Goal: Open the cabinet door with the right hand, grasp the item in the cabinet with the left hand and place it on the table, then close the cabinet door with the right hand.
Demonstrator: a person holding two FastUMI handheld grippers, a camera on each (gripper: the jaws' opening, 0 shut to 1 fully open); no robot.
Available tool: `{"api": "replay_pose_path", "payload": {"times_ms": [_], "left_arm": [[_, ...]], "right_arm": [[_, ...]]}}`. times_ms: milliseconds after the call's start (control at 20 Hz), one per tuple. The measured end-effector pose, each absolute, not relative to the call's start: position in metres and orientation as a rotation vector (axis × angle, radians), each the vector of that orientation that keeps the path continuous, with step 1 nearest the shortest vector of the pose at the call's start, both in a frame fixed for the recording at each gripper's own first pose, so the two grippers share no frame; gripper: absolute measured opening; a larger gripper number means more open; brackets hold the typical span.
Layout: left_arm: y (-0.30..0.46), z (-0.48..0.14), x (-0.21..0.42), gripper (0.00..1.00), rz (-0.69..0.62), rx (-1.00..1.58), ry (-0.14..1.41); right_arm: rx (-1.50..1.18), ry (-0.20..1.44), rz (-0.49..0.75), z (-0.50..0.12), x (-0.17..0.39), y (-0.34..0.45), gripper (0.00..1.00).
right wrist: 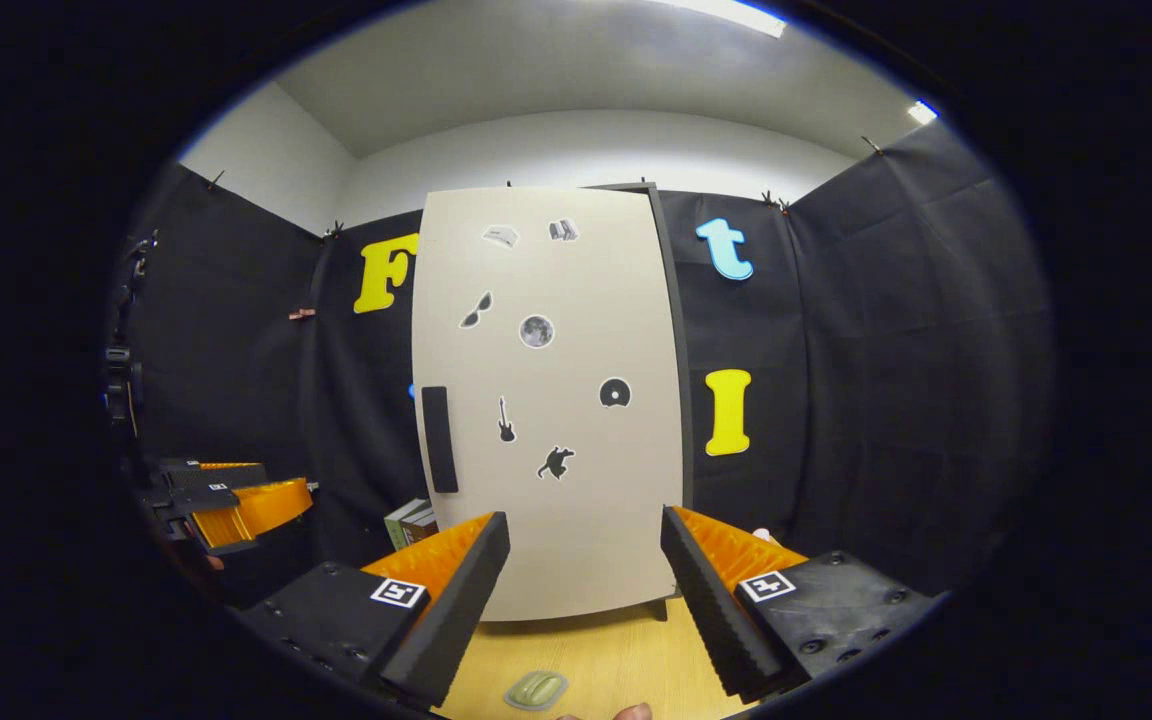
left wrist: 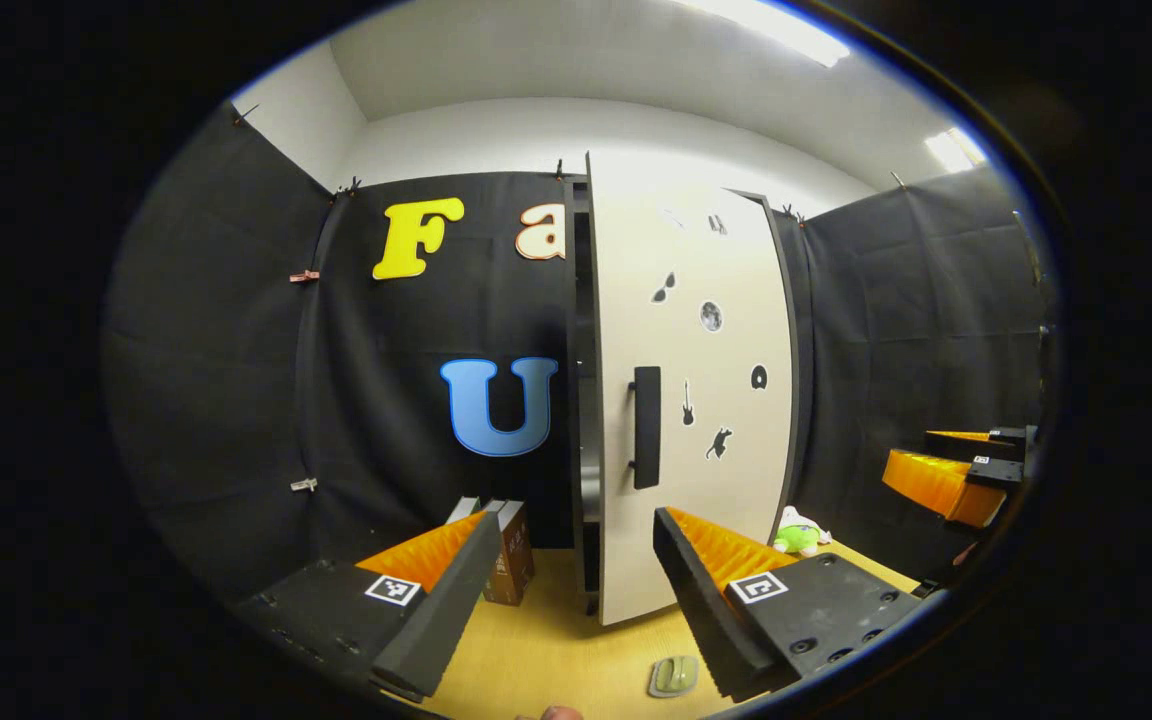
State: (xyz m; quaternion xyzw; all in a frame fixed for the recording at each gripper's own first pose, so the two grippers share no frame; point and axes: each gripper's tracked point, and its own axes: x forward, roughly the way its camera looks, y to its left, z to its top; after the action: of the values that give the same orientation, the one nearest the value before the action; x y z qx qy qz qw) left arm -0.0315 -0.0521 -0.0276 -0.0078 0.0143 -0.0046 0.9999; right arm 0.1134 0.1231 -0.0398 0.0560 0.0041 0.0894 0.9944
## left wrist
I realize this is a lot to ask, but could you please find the brown book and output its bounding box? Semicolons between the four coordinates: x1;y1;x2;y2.
484;500;537;607

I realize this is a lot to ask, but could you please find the small ceiling light panel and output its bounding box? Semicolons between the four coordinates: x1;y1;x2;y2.
924;126;989;176

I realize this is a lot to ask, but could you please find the beige cabinet door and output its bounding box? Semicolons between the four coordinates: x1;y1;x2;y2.
584;152;797;628

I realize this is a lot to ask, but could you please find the black backdrop cloth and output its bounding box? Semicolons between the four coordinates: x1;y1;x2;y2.
104;100;1052;601

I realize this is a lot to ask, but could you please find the long ceiling light panel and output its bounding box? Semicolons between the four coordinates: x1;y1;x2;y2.
676;0;852;69

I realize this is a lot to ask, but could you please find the grey green coaster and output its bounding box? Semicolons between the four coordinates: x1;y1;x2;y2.
647;655;701;699

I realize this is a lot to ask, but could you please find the black cabinet door handle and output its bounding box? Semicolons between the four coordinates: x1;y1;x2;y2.
628;366;663;491

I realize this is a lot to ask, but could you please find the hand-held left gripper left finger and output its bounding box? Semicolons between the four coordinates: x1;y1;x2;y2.
241;510;504;703

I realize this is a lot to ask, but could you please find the dark grey cabinet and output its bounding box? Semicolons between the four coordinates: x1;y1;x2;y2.
561;172;819;616

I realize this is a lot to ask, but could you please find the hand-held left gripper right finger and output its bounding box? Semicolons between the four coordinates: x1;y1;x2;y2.
651;506;927;703

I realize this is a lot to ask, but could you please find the green plush toy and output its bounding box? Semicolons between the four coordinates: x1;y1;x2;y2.
772;505;833;558

